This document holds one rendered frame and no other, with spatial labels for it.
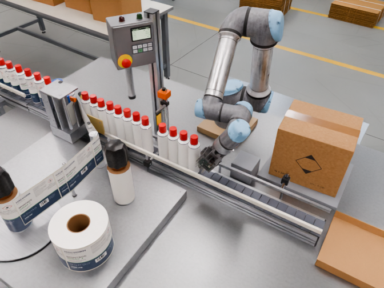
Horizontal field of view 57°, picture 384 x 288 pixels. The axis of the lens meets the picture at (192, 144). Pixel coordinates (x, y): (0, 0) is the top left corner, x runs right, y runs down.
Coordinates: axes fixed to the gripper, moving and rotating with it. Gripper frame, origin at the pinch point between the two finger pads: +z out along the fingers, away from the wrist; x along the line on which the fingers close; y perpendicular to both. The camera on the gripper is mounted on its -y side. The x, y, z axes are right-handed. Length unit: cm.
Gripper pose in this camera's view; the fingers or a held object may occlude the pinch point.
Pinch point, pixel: (201, 165)
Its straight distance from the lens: 154.1
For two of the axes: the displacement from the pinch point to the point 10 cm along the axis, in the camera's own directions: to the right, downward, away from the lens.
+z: -4.2, 4.7, 7.7
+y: -5.3, 5.7, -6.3
